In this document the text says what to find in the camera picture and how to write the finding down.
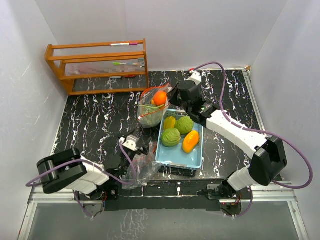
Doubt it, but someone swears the orange yellow mango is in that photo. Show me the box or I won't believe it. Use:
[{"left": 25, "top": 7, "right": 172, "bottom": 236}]
[{"left": 182, "top": 130, "right": 200, "bottom": 154}]

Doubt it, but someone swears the crumpled clear orange-zip bag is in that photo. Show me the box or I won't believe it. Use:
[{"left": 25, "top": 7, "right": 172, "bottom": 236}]
[{"left": 121, "top": 141, "right": 163, "bottom": 190}]

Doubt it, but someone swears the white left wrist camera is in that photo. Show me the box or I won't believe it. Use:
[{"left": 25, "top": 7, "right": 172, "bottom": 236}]
[{"left": 119, "top": 134, "right": 139, "bottom": 152}]

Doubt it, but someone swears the light blue plastic basket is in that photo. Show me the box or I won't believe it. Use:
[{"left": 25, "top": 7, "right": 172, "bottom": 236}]
[{"left": 155, "top": 109, "right": 204, "bottom": 170}]

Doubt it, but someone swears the wooden shelf rack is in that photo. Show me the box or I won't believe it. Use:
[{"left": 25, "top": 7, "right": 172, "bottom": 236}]
[{"left": 44, "top": 39, "right": 150, "bottom": 96}]

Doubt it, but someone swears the orange fruit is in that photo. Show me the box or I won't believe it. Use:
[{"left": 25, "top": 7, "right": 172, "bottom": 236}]
[{"left": 153, "top": 91, "right": 167, "bottom": 107}]

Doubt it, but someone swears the netted green melon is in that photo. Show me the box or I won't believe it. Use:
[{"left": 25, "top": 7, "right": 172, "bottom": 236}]
[{"left": 137, "top": 103, "right": 163, "bottom": 128}]

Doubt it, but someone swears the yellow starfruit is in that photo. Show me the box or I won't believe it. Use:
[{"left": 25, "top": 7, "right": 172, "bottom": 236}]
[{"left": 163, "top": 116, "right": 176, "bottom": 130}]

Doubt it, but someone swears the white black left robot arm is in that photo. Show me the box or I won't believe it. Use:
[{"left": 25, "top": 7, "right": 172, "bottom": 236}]
[{"left": 36, "top": 131, "right": 152, "bottom": 200}]

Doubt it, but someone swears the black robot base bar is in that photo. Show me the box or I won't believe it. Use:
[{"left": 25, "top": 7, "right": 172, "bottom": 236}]
[{"left": 74, "top": 178, "right": 253, "bottom": 212}]

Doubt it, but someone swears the green cabbage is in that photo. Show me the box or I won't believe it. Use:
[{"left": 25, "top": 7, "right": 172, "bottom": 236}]
[
  {"left": 174, "top": 116, "right": 195, "bottom": 135},
  {"left": 161, "top": 128, "right": 181, "bottom": 148}
]

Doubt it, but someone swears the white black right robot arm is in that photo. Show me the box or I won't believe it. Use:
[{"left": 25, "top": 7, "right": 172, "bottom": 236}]
[{"left": 167, "top": 80, "right": 288, "bottom": 199}]

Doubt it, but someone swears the grey binder clip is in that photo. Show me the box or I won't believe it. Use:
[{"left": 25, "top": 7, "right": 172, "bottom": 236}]
[{"left": 137, "top": 58, "right": 146, "bottom": 68}]

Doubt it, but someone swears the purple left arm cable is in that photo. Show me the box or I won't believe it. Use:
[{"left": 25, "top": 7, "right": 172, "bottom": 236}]
[{"left": 25, "top": 142, "right": 140, "bottom": 188}]

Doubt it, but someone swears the clear orange-zip bag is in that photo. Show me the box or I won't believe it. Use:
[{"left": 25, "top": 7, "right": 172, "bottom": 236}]
[
  {"left": 137, "top": 83, "right": 173, "bottom": 129},
  {"left": 121, "top": 141, "right": 163, "bottom": 190}
]

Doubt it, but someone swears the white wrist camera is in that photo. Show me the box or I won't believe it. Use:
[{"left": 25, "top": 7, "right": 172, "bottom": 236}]
[
  {"left": 119, "top": 134, "right": 139, "bottom": 152},
  {"left": 187, "top": 70, "right": 202, "bottom": 86}
]

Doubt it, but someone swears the green cabbage lower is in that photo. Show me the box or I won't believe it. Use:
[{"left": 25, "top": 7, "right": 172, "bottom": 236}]
[{"left": 161, "top": 128, "right": 181, "bottom": 148}]

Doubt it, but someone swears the green cabbage upper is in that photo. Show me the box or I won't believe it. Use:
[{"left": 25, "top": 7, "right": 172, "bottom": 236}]
[{"left": 174, "top": 116, "right": 195, "bottom": 135}]

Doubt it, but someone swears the pink white marker pen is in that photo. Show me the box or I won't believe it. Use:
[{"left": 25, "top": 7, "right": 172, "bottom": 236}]
[{"left": 110, "top": 42, "right": 138, "bottom": 47}]

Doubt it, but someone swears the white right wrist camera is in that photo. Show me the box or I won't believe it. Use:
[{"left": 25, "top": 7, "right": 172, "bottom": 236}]
[{"left": 187, "top": 70, "right": 202, "bottom": 86}]

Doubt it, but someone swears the green capped marker pen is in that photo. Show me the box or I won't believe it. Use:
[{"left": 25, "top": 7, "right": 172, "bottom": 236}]
[{"left": 112, "top": 62, "right": 138, "bottom": 66}]

